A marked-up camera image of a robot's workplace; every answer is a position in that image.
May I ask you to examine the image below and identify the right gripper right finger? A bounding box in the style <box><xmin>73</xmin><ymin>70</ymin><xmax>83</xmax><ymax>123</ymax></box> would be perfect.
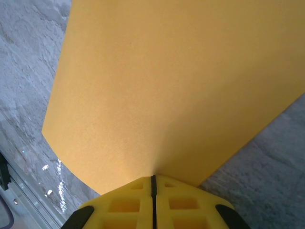
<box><xmin>152</xmin><ymin>175</ymin><xmax>250</xmax><ymax>229</ymax></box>

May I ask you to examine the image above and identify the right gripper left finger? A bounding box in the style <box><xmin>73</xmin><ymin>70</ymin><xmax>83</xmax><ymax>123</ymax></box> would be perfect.
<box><xmin>63</xmin><ymin>175</ymin><xmax>153</xmax><ymax>229</ymax></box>

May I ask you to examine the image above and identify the orange paper sheet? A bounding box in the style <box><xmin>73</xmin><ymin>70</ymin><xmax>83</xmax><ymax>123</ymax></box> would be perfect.
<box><xmin>41</xmin><ymin>0</ymin><xmax>305</xmax><ymax>195</ymax></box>

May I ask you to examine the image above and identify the aluminium mounting rail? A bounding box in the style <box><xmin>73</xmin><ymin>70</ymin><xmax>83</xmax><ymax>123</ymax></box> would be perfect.
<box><xmin>0</xmin><ymin>112</ymin><xmax>66</xmax><ymax>229</ymax></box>

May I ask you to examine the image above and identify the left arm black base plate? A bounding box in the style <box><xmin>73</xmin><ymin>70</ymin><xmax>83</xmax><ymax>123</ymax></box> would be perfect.
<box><xmin>0</xmin><ymin>152</ymin><xmax>10</xmax><ymax>191</ymax></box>

